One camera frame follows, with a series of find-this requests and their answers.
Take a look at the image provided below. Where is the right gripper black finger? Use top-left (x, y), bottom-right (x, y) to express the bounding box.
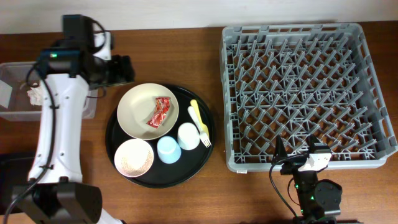
top-left (273, 135), bottom-right (288, 162)
top-left (307, 134), bottom-right (323, 149)

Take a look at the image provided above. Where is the red candy wrapper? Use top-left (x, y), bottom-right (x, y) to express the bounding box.
top-left (146, 96), bottom-right (170, 129)

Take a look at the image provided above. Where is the white tissue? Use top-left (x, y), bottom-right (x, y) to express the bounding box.
top-left (27, 87), bottom-right (43, 106)

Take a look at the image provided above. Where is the pink bowl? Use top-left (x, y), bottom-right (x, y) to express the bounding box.
top-left (114, 139), bottom-right (154, 177)

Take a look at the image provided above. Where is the pile of rice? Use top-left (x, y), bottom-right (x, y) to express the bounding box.
top-left (118, 149), bottom-right (154, 177)

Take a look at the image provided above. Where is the white plastic cup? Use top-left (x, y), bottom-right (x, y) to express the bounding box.
top-left (177, 123), bottom-right (200, 151)

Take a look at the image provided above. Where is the light blue plastic cup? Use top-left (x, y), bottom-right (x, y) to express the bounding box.
top-left (157, 136), bottom-right (182, 164)

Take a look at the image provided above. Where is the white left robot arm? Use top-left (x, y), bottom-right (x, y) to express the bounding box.
top-left (4, 14), bottom-right (135, 223)

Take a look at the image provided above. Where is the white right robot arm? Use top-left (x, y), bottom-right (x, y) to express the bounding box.
top-left (269, 134), bottom-right (343, 224)

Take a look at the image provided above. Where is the grey dishwasher rack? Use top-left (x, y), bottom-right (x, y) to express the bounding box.
top-left (220, 23), bottom-right (397, 173)

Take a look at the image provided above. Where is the clear plastic waste bin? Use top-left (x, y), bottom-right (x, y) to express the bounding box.
top-left (0, 61), bottom-right (100, 122)

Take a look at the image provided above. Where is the beige round plate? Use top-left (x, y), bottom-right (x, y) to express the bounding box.
top-left (117, 83), bottom-right (179, 140)

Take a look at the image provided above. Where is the white plastic fork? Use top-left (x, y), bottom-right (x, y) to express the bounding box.
top-left (187, 106), bottom-right (211, 147)

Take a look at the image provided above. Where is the yellow plastic fork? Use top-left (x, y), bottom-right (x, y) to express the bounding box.
top-left (190, 100), bottom-right (210, 137)

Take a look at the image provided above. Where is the black round tray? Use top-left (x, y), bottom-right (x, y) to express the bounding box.
top-left (105, 84), bottom-right (216, 189)

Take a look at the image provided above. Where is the white label in bin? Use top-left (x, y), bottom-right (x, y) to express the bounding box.
top-left (0, 80), bottom-right (12, 109)

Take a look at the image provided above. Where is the black rectangular food tray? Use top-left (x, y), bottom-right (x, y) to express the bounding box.
top-left (1, 152), bottom-right (35, 215)

